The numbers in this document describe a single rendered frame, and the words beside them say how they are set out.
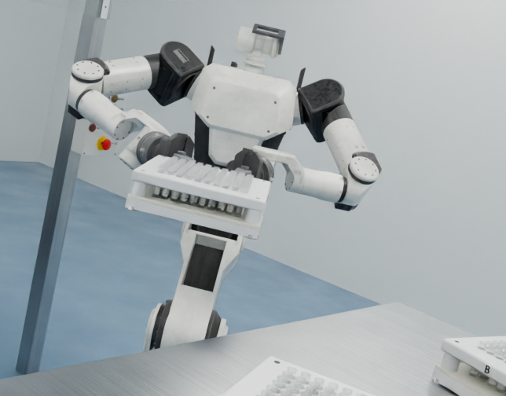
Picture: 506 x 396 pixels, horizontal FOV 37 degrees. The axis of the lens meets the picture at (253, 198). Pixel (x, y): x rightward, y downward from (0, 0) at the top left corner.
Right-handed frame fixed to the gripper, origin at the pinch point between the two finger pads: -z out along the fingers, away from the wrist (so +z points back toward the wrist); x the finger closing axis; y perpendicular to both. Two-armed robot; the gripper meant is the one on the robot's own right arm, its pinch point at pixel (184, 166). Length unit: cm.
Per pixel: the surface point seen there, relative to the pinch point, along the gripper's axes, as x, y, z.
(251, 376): 13, 20, -73
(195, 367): 20, 18, -56
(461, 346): 12, -23, -64
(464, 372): 16, -26, -63
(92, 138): 11, -14, 106
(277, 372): 13, 16, -72
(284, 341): 19, -2, -47
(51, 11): -39, -89, 507
